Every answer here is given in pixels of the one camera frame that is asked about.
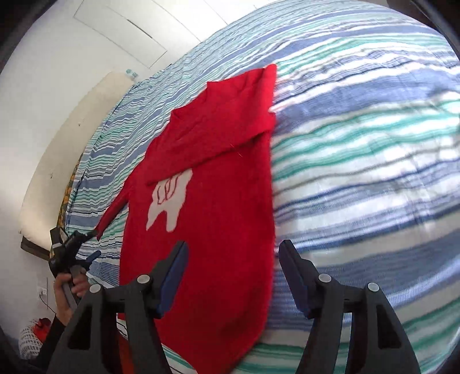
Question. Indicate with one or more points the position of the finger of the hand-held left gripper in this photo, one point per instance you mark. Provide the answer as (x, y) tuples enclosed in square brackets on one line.
[(91, 258), (86, 236)]

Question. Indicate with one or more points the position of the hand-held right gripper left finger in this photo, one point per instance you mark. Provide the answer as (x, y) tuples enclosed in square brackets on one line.
[(172, 282)]

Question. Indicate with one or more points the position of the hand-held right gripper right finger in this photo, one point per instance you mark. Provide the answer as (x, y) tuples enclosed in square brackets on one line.
[(294, 284)]

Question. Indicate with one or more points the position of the red sweater with white animal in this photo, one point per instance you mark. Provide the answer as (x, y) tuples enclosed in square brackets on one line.
[(215, 233)]

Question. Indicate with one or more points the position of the person's left forearm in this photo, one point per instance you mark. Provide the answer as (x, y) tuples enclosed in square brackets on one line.
[(50, 341)]

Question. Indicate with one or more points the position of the person's left hand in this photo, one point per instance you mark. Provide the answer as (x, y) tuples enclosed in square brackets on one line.
[(61, 302)]

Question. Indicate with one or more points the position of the dark wooden bedside furniture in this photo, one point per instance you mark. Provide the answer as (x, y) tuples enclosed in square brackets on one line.
[(34, 248)]

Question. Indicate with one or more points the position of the orange patterned cloth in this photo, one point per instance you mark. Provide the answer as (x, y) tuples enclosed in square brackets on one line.
[(66, 201)]

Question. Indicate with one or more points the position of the red object by basket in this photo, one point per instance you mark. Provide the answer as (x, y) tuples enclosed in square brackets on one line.
[(43, 329)]

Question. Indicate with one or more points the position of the beige headboard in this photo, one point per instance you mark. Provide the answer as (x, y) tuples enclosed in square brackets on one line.
[(72, 144)]

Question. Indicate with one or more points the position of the white mesh basket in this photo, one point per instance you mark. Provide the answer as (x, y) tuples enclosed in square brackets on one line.
[(28, 343)]

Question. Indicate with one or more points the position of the bed with striped sheet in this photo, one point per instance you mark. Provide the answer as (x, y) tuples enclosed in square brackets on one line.
[(359, 179)]

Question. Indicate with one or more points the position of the small clear bottle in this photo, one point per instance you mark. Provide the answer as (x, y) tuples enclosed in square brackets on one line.
[(131, 74)]

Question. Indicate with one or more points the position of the white wall outlet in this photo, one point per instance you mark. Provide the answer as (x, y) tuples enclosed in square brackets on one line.
[(42, 290)]

